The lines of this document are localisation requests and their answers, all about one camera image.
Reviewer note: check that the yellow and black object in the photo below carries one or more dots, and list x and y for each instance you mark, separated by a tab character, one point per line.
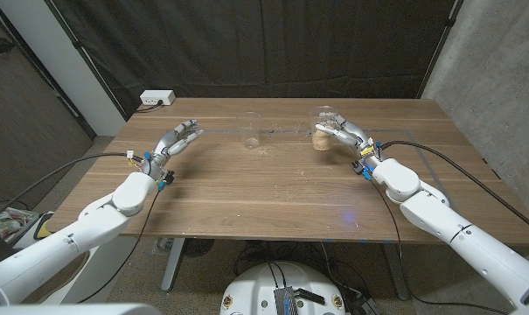
43	227

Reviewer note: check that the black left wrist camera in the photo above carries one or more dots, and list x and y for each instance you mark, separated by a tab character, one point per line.
168	177

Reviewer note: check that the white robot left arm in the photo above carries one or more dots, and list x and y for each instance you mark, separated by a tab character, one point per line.
89	227

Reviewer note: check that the clear plastic cup holding sugar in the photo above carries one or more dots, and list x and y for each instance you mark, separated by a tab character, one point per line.
318	114

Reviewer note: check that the black backdrop stand pole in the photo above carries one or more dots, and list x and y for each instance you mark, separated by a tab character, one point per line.
87	59
439	46

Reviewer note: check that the colourful patterned cloth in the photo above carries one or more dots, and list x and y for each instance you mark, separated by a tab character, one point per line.
6	219

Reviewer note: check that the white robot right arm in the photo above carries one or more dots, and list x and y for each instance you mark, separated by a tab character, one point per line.
447	223

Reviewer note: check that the spilled sugar crumbs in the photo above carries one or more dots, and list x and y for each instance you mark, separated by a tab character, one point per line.
264	151

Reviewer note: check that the round black floor fan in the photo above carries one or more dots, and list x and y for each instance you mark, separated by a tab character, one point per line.
198	247

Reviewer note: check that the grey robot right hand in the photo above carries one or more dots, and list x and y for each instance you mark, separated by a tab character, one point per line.
353	133

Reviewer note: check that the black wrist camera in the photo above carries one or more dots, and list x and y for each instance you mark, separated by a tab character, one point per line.
361	168
168	177

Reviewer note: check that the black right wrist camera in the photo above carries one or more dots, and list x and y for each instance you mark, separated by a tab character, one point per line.
361	168

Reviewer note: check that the white power strip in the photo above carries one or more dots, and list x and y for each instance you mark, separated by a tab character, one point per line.
157	97

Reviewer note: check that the white robot torso edge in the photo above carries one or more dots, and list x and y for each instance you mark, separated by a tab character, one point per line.
71	310

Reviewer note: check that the grey table leg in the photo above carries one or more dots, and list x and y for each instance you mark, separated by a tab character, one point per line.
397	275
172	267

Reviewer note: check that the grey finned electronics box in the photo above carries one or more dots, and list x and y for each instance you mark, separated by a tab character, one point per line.
286	302

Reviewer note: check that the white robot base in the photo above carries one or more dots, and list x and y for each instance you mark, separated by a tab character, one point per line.
255	289

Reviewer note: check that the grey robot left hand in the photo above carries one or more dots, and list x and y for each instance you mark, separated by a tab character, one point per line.
170	146

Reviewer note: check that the brown sugar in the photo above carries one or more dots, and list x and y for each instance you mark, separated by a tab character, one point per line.
321	142

